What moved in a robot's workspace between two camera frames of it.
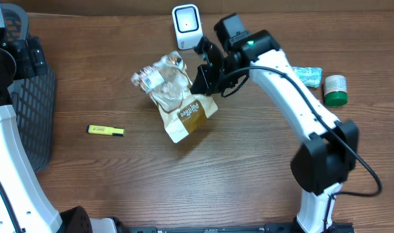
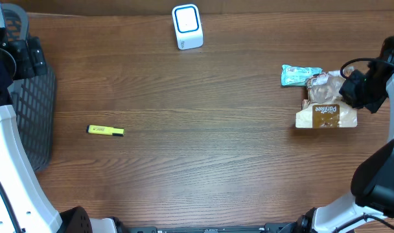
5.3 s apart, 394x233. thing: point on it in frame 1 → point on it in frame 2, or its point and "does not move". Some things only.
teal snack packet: (311, 76) does not move
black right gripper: (205, 79) → (349, 91)
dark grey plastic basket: (34, 99) does not move
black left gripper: (31, 54) does not move
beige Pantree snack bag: (168, 83) → (324, 107)
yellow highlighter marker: (102, 129) does not move
